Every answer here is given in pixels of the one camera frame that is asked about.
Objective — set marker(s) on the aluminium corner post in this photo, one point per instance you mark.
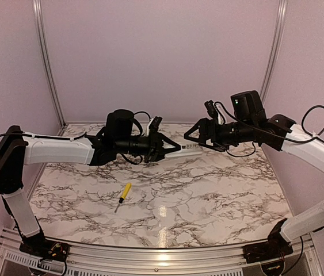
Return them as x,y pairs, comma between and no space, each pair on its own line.
274,48
44,52

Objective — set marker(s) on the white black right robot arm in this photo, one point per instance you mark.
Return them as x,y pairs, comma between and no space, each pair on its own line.
297,158

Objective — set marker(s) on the yellow handled screwdriver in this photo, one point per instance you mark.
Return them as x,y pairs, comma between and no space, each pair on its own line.
123,195

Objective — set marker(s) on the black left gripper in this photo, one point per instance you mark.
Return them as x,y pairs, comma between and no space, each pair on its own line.
156,149

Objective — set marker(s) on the aluminium right corner post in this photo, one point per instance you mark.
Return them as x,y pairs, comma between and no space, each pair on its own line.
274,48

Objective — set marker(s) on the aluminium front frame rail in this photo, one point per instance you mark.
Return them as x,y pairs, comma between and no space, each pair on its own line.
92,259

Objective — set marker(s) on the aluminium left corner post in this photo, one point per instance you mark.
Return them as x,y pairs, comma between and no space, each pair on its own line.
44,52

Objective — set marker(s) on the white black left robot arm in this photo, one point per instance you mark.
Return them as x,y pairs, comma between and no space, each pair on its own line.
122,135

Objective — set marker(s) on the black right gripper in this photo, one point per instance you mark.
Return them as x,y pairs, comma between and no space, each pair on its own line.
205,124

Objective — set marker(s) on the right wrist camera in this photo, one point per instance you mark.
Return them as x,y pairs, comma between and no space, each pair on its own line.
214,112

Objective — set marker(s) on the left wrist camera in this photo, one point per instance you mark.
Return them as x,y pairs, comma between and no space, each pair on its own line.
153,125

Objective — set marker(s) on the white remote control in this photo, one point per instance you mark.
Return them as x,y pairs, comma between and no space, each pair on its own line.
191,149

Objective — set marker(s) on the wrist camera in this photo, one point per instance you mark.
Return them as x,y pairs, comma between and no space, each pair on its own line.
214,112
153,125

